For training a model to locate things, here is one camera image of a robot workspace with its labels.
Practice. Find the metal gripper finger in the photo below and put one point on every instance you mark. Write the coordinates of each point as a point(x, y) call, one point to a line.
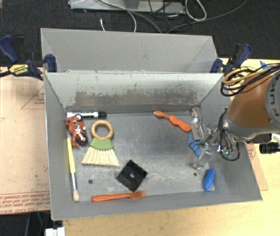
point(202, 160)
point(196, 125)

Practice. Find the blue crumpled piece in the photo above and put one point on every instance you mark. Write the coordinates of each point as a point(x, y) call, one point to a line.
point(194, 147)

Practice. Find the orange plastic spoon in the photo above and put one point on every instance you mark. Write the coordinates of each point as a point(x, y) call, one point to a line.
point(176, 122)

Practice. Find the blue oval object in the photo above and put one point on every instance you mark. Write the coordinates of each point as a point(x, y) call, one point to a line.
point(209, 179)

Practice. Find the grey metal bin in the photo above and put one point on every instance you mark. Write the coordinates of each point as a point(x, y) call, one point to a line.
point(154, 144)

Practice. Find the black square plastic block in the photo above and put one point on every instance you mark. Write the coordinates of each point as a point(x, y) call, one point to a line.
point(127, 178)

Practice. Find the orange plastic fork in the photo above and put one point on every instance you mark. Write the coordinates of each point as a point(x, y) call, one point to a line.
point(113, 197)

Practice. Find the small green-topped straw broom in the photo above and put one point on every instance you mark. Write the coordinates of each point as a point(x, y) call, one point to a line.
point(100, 154)

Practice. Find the white and black marker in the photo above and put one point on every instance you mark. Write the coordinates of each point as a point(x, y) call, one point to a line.
point(83, 114)

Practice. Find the red-brown toy motorcycle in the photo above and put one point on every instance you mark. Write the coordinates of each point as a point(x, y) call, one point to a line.
point(77, 130)

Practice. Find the brown cardboard board red print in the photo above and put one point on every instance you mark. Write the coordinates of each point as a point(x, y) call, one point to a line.
point(19, 131)

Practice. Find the black cylinder on white bracket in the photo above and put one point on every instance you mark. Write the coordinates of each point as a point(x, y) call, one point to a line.
point(275, 147)

